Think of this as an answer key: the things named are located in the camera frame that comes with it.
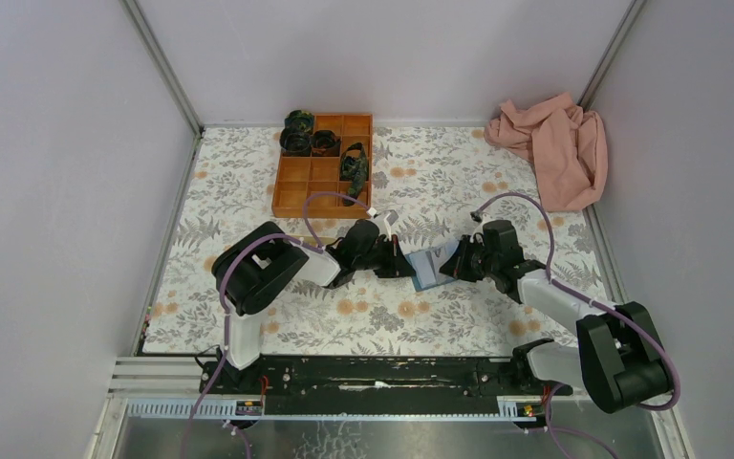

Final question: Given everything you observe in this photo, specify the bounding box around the white slotted cable duct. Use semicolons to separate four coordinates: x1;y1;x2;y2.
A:
124;396;555;424

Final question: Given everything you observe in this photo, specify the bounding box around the dark rolled belt top-left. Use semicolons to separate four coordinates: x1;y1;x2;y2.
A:
279;127;313;157

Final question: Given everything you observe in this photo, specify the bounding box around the blue leather card holder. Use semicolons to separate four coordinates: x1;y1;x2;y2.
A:
405;238;459;292

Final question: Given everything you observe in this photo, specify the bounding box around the pink crumpled cloth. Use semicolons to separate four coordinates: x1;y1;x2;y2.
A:
484;93;609;212

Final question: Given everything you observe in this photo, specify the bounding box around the orange compartment organizer box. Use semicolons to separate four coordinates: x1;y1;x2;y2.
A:
271;113;378;219

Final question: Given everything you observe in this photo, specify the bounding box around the dark rolled belt outside box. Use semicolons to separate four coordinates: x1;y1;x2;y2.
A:
284;109;314;132

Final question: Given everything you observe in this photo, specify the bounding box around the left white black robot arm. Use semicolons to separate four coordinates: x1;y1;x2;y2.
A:
211;210;416;393

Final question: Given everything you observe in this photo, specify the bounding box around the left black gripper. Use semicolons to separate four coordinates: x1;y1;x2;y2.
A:
352;233;415;278

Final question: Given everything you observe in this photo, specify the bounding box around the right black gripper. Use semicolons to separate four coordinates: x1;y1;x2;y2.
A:
440;234;499;283

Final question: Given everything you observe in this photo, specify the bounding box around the dark rolled belt middle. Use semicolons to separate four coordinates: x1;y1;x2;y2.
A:
311;130;341;157

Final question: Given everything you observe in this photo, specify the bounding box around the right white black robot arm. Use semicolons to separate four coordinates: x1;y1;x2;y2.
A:
440;212;680;413

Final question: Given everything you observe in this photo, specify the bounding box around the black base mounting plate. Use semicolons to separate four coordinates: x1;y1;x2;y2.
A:
198;353;555;418

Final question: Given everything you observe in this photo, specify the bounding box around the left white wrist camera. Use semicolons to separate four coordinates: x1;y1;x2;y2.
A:
367;208;399;239

